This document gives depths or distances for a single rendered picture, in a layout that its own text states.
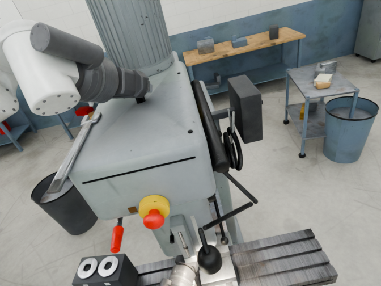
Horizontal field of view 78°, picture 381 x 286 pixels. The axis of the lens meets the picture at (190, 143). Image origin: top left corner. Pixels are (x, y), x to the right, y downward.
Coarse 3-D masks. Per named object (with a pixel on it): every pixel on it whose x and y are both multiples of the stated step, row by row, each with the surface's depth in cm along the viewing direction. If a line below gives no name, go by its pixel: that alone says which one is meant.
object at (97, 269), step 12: (84, 264) 107; (96, 264) 106; (108, 264) 106; (120, 264) 105; (132, 264) 114; (84, 276) 103; (96, 276) 103; (108, 276) 101; (120, 276) 102; (132, 276) 112
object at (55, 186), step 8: (88, 120) 53; (96, 120) 52; (88, 128) 50; (80, 136) 48; (80, 144) 45; (72, 152) 43; (64, 160) 42; (72, 160) 41; (64, 168) 40; (56, 176) 38; (64, 176) 38; (56, 184) 37; (48, 192) 36; (56, 192) 36
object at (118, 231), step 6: (120, 222) 53; (114, 228) 51; (120, 228) 51; (114, 234) 50; (120, 234) 50; (114, 240) 49; (120, 240) 49; (114, 246) 48; (120, 246) 49; (114, 252) 48
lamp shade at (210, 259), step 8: (200, 248) 70; (216, 248) 69; (200, 256) 67; (208, 256) 66; (216, 256) 67; (200, 264) 67; (208, 264) 66; (216, 264) 66; (208, 272) 67; (216, 272) 68
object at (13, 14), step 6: (0, 0) 381; (6, 0) 382; (12, 0) 383; (0, 6) 386; (6, 6) 387; (12, 6) 388; (0, 12) 391; (6, 12) 392; (12, 12) 392; (18, 12) 393; (0, 18) 395; (6, 18) 396; (12, 18) 397; (18, 18) 398; (0, 24) 400
